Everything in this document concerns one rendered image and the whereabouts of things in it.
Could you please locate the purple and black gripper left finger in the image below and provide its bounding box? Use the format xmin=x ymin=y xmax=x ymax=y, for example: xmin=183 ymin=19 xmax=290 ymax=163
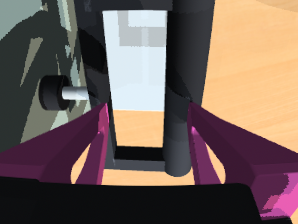
xmin=0 ymin=103 xmax=109 ymax=185

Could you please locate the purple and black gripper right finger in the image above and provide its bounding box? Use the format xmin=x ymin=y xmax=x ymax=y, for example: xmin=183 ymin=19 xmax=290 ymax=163
xmin=187 ymin=102 xmax=298 ymax=220

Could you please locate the light grey metal plate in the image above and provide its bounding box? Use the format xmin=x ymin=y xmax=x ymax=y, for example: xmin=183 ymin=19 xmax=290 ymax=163
xmin=103 ymin=11 xmax=167 ymax=111

